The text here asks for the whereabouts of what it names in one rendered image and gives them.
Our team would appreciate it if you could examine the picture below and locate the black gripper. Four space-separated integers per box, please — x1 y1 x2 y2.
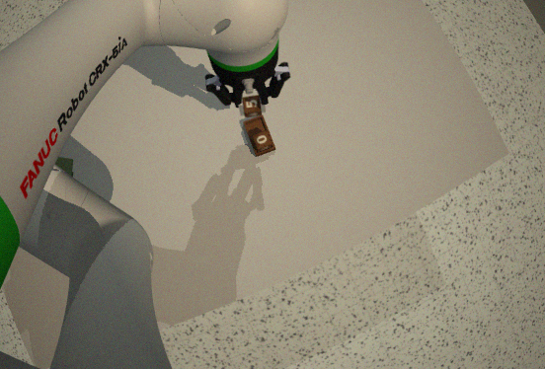
205 62 290 115

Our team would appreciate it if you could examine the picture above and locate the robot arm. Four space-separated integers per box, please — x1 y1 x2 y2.
0 0 288 369

